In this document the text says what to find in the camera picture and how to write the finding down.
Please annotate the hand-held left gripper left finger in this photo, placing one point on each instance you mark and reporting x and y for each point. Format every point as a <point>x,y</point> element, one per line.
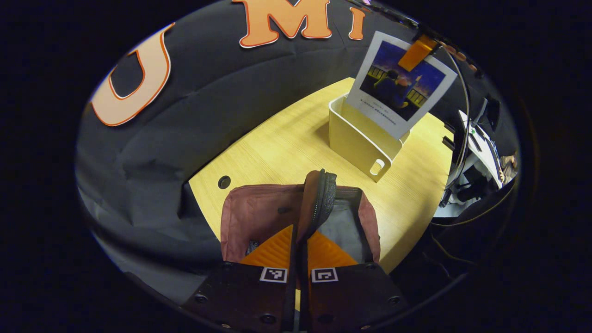
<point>291,300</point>

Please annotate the blue picture book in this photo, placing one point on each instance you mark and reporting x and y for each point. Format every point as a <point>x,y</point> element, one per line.
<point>393,92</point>

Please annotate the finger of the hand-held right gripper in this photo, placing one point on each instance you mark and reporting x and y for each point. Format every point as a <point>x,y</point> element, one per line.
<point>416,54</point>

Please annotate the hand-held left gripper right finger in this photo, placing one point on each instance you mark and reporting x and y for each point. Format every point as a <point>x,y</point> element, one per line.
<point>304,300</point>

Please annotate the white plastic bookshelf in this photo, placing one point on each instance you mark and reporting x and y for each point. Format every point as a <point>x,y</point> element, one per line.
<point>356,143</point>

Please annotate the white equipment stand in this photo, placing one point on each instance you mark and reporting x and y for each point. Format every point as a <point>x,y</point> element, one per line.
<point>481,148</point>

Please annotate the maroon schoolbag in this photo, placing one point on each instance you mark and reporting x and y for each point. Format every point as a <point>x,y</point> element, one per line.
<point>259,208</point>

